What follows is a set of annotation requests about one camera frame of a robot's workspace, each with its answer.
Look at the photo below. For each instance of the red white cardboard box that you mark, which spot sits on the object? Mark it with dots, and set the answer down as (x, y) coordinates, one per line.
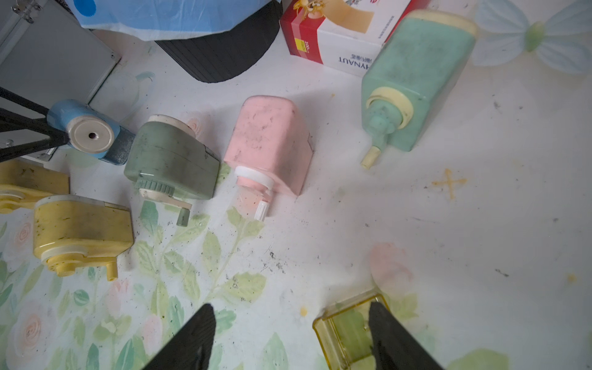
(343, 35)

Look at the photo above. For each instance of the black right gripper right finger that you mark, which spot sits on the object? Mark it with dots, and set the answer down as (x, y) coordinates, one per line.
(393, 347)

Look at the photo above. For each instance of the dark green pencil sharpener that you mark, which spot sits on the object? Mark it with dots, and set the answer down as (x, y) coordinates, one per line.
(168, 165)

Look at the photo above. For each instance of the pink pencil sharpener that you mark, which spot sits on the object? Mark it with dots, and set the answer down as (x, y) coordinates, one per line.
(270, 150)

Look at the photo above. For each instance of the floral table mat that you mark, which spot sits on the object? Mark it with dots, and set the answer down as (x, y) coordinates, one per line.
(480, 236)

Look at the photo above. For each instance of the yellow pencil sharpener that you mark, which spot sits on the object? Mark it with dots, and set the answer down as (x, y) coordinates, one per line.
(23, 184)
(72, 232)

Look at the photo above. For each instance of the blue pencil sharpener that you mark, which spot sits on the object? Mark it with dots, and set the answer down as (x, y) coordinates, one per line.
(91, 132)

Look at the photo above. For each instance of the mint green pencil sharpener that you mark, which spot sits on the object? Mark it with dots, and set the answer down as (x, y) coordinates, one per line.
(412, 76)

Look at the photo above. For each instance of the black bin with plastic liner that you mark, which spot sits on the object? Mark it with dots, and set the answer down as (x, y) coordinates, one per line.
(213, 41)

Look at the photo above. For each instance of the yellow transparent shavings tray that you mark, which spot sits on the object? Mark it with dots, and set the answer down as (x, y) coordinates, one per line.
(344, 334)

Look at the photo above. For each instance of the silver metal case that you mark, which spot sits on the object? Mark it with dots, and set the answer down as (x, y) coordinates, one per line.
(47, 57)

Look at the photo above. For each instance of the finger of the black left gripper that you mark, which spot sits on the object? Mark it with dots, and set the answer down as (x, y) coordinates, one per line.
(12, 122)

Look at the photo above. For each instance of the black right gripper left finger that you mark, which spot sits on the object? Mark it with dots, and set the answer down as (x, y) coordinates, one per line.
(191, 347)

